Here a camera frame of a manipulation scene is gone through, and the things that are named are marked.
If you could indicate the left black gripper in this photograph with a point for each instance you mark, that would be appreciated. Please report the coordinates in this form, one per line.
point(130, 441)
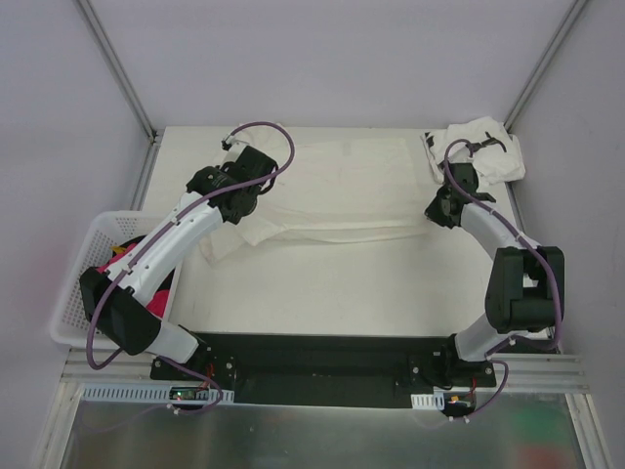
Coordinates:
point(259, 159)

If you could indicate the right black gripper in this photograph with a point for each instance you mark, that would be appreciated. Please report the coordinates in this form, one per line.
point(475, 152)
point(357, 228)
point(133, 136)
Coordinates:
point(488, 143)

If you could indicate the cream white t shirt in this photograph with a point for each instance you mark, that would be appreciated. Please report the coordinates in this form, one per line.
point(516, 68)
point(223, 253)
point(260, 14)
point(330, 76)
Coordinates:
point(343, 186)

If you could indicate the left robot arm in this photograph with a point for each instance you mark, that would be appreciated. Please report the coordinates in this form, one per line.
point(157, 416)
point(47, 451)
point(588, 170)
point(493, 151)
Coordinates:
point(116, 298)

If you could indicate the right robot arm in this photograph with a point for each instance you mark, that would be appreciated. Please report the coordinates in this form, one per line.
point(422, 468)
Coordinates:
point(523, 300)

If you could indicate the white black printed t shirt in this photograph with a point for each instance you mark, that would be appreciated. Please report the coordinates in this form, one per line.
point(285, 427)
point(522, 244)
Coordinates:
point(495, 154)

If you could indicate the pink red t shirt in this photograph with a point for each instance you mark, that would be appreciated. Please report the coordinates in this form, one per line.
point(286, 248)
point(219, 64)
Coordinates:
point(158, 302)

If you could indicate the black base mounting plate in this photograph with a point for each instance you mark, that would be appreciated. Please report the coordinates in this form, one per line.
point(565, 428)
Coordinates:
point(317, 370)

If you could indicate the right white cable duct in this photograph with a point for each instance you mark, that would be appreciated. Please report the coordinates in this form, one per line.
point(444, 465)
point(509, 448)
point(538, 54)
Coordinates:
point(433, 401)

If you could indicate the white cable duct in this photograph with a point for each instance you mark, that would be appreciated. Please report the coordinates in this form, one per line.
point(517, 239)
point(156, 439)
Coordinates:
point(433, 401)
point(154, 394)

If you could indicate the left aluminium frame post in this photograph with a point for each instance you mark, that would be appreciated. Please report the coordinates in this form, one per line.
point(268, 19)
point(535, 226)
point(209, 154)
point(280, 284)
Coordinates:
point(116, 68)

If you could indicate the aluminium frame post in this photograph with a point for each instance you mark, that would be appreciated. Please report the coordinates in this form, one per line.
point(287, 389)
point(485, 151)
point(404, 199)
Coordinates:
point(116, 68)
point(572, 16)

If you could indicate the left white cable duct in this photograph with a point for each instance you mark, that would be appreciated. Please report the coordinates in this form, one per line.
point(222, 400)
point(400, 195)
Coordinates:
point(154, 394)

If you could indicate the right aluminium frame post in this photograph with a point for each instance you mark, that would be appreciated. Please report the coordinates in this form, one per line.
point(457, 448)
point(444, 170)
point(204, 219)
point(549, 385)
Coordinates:
point(572, 16)

